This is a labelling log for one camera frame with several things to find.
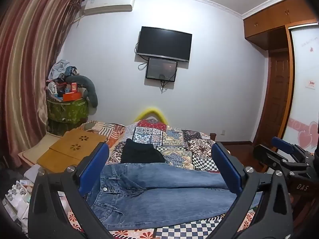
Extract pile of white packets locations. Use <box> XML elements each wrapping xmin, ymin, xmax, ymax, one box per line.
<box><xmin>2</xmin><ymin>164</ymin><xmax>83</xmax><ymax>239</ymax></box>

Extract pile of clothes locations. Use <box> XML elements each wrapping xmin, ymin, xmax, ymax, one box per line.
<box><xmin>48</xmin><ymin>60</ymin><xmax>78</xmax><ymax>83</ymax></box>

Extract beige flat board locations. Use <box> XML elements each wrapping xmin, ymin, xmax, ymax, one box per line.
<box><xmin>17</xmin><ymin>133</ymin><xmax>66</xmax><ymax>167</ymax></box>

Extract wooden overhead cabinet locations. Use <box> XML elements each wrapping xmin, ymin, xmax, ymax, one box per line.
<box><xmin>243</xmin><ymin>0</ymin><xmax>317</xmax><ymax>46</ymax></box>

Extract black folded garment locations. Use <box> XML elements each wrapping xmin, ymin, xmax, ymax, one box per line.
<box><xmin>121</xmin><ymin>139</ymin><xmax>165</xmax><ymax>164</ymax></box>

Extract striped red curtain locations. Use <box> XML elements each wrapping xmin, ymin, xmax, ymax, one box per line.
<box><xmin>0</xmin><ymin>0</ymin><xmax>84</xmax><ymax>161</ymax></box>

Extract flat red box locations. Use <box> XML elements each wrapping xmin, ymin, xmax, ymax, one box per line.
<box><xmin>63</xmin><ymin>93</ymin><xmax>82</xmax><ymax>102</ymax></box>

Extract small black wall monitor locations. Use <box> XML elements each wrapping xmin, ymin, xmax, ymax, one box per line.
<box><xmin>146</xmin><ymin>57</ymin><xmax>178</xmax><ymax>83</ymax></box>

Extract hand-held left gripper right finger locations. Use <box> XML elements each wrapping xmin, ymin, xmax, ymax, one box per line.
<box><xmin>207</xmin><ymin>142</ymin><xmax>293</xmax><ymax>239</ymax></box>

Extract white air conditioner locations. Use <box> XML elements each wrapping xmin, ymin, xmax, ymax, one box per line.
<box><xmin>83</xmin><ymin>0</ymin><xmax>135</xmax><ymax>15</ymax></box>

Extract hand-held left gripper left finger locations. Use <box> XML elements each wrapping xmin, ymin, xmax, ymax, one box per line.
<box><xmin>28</xmin><ymin>142</ymin><xmax>117</xmax><ymax>239</ymax></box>

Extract wooden lap desk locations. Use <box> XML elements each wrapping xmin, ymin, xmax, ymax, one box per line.
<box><xmin>37</xmin><ymin>129</ymin><xmax>106</xmax><ymax>168</ymax></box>

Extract black wall television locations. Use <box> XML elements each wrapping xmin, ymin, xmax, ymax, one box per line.
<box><xmin>137</xmin><ymin>26</ymin><xmax>192</xmax><ymax>63</ymax></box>

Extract yellow curved bed bar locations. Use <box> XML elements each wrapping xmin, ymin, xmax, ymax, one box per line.
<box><xmin>133</xmin><ymin>107</ymin><xmax>170</xmax><ymax>125</ymax></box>

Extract orange striped cloth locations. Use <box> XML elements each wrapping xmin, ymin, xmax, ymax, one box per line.
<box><xmin>81</xmin><ymin>121</ymin><xmax>125</xmax><ymax>146</ymax></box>

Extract patchwork printed blanket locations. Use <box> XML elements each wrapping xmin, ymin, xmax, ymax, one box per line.
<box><xmin>66</xmin><ymin>119</ymin><xmax>265</xmax><ymax>239</ymax></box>

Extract blue denim pants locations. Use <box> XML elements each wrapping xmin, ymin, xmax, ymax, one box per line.
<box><xmin>85</xmin><ymin>163</ymin><xmax>263</xmax><ymax>231</ymax></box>

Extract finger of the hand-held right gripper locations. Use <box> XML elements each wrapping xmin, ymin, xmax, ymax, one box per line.
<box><xmin>272</xmin><ymin>136</ymin><xmax>316</xmax><ymax>162</ymax></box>
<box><xmin>253</xmin><ymin>144</ymin><xmax>294</xmax><ymax>180</ymax></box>

